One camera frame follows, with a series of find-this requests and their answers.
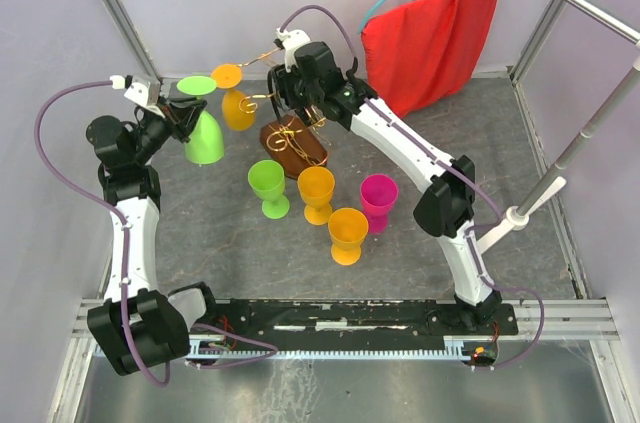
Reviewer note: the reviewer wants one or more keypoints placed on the white cable duct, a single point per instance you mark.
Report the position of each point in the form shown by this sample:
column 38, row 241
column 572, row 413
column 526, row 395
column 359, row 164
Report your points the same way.
column 341, row 344

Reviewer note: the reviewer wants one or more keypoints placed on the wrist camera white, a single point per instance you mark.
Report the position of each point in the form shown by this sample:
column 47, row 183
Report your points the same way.
column 289, row 42
column 142, row 90

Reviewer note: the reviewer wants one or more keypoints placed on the green wine glass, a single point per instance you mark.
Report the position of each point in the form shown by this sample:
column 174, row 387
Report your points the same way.
column 267, row 180
column 206, row 144

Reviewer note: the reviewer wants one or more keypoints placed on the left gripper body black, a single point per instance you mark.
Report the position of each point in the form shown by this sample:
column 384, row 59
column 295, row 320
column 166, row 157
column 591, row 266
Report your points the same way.
column 152, row 131

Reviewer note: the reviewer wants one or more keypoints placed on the red cloth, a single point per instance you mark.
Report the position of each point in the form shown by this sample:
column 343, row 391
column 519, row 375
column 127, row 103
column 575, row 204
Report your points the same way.
column 423, row 51

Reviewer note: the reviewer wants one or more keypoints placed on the gold wine glass rack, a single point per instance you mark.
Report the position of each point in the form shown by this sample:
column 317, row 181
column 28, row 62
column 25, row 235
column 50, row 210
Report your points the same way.
column 287, row 139

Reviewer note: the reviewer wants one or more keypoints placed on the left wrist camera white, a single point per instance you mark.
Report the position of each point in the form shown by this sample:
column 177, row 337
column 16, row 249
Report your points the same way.
column 142, row 90

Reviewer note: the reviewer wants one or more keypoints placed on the metal clothes rail stand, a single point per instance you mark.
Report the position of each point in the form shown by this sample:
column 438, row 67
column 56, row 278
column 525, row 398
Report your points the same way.
column 581, row 88

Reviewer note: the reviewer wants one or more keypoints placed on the orange wine glass front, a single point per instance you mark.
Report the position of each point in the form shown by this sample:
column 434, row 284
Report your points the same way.
column 348, row 228

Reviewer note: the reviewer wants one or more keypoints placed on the magenta wine glass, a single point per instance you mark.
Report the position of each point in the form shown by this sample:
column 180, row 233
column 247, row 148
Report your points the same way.
column 378, row 195

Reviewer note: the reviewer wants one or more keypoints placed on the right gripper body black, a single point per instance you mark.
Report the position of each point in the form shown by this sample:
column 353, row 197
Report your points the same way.
column 298, row 94

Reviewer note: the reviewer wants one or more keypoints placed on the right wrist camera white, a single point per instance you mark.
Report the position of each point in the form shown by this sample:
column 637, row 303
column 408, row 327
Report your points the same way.
column 289, row 42

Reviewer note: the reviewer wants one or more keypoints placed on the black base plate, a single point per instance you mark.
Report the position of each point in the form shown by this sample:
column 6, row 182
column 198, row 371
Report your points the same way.
column 254, row 318

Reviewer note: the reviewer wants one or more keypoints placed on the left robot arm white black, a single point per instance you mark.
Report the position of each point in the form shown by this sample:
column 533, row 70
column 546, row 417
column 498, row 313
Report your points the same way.
column 136, row 326

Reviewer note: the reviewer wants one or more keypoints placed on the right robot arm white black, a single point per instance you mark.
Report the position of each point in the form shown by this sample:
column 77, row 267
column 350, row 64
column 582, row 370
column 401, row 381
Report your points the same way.
column 310, row 78

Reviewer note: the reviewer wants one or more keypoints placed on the orange wine glass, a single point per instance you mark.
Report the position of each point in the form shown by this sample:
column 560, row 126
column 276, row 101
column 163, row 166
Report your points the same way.
column 238, row 117
column 348, row 228
column 316, row 186

